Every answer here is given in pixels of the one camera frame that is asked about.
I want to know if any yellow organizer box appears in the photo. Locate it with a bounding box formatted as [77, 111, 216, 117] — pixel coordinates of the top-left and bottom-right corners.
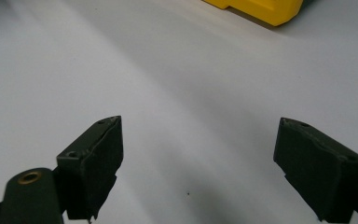
[201, 0, 315, 27]

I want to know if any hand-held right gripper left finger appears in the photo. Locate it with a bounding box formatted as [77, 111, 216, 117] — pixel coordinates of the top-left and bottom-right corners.
[56, 115, 125, 222]

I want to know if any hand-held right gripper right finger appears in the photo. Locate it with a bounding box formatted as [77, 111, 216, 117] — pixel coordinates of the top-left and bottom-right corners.
[273, 117, 358, 224]

